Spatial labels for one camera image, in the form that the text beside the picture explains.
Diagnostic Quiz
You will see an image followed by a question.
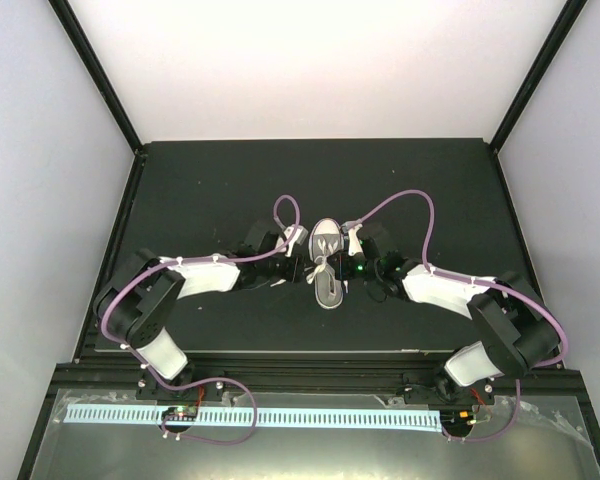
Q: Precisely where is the grey canvas sneaker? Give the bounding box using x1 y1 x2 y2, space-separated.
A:
307 218 344 310

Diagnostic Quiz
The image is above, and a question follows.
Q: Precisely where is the light blue slotted cable duct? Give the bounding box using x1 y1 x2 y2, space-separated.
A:
63 404 442 433

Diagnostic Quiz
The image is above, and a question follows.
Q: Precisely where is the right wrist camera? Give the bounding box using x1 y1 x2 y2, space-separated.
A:
341 219 363 257

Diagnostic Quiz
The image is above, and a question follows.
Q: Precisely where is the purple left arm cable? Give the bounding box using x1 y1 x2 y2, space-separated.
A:
101 194 301 445

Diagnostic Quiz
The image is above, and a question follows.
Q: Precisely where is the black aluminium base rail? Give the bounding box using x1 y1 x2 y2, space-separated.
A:
54 349 586 406

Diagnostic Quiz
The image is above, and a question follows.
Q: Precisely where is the right controller circuit board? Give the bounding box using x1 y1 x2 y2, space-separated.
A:
448 410 492 427

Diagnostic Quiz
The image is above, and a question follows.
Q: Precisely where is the controller circuit board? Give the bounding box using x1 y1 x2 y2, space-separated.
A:
161 406 198 422
448 410 492 427

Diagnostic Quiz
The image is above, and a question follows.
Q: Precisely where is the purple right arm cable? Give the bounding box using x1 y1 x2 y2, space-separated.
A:
354 188 567 444

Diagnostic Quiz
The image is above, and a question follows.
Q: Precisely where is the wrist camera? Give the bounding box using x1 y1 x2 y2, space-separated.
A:
276 225 308 257
341 219 363 257

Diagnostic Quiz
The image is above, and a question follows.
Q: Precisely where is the black frame post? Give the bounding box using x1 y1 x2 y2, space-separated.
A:
488 0 590 151
47 0 144 151

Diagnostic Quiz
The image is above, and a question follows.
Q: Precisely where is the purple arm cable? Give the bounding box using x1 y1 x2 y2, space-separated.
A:
354 188 567 444
101 194 301 445

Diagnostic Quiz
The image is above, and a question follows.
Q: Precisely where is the left controller circuit board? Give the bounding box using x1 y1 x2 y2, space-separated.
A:
161 406 198 422

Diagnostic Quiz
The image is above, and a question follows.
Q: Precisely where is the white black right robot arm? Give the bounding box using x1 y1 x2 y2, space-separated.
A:
327 239 566 403

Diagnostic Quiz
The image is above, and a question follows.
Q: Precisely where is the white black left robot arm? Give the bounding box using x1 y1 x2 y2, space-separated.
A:
93 222 308 399

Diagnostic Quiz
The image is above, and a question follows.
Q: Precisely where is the black left frame post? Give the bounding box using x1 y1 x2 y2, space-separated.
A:
47 0 144 151

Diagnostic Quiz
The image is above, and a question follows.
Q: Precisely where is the black right frame post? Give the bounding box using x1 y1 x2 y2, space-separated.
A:
488 0 590 151

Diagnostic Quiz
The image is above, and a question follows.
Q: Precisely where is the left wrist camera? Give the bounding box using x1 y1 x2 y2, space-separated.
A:
276 225 308 257

